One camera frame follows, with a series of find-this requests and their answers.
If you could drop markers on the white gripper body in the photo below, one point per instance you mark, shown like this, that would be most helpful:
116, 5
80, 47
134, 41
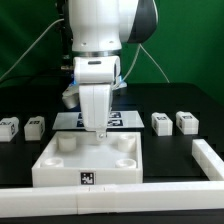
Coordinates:
95, 77

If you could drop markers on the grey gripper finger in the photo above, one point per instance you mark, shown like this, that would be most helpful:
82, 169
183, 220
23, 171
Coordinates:
101, 136

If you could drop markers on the white square tabletop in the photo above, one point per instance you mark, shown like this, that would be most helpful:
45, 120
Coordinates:
78, 158

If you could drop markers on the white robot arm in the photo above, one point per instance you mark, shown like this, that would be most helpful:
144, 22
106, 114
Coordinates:
99, 28

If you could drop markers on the white tag sheet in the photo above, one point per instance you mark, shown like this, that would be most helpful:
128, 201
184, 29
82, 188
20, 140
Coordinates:
117, 119

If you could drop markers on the white L-shaped obstacle fence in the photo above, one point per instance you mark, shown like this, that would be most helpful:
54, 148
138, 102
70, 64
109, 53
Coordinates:
164, 196

